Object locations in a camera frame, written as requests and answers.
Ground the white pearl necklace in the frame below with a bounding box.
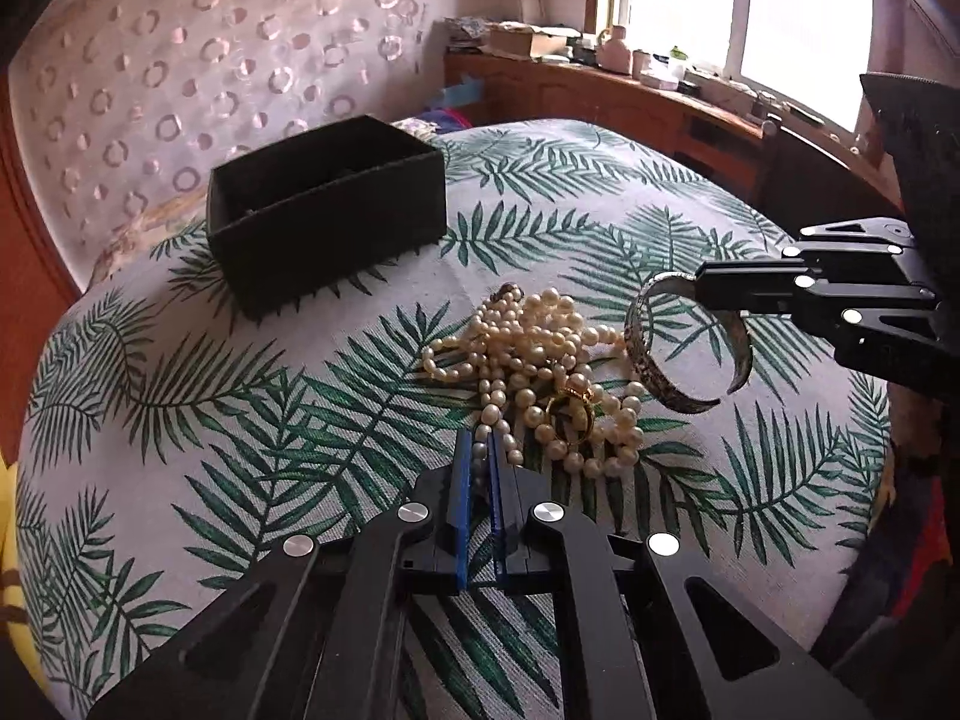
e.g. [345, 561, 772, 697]
[418, 281, 651, 481]

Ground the palm leaf print bedspread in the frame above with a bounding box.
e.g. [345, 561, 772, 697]
[16, 121, 889, 718]

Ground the floral quilt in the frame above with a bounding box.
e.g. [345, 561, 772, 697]
[86, 188, 206, 289]

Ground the white circle pattern curtain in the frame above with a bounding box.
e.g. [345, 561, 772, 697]
[6, 0, 542, 272]

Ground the black square jewelry box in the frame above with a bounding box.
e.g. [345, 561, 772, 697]
[206, 115, 448, 319]

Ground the pink ceramic jar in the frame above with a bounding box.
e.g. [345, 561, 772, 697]
[596, 25, 633, 76]

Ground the blue cloth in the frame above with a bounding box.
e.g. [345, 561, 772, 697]
[434, 75, 485, 109]

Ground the wooden side cabinet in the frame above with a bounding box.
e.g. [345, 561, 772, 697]
[444, 52, 903, 232]

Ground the silver engraved bangle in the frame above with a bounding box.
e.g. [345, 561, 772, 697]
[622, 271, 754, 415]

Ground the cardboard box on cabinet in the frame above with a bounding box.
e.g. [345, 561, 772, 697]
[482, 23, 579, 60]

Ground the yellow plush toy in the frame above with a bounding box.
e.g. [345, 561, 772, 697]
[2, 465, 49, 695]

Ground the window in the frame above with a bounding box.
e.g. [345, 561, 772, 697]
[597, 0, 874, 133]

